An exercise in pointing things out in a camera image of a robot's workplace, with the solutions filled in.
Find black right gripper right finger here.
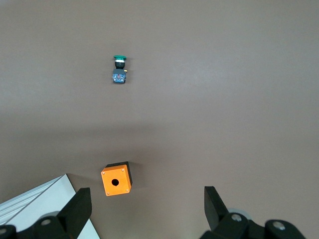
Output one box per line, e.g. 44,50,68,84
199,185,309,239

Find green mushroom push button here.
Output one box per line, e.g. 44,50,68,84
111,54,130,85

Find orange button enclosure box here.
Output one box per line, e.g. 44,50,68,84
100,161,134,198

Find brown table cover sheet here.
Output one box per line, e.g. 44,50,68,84
0,0,319,239

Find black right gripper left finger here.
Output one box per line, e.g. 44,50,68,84
0,187,93,239

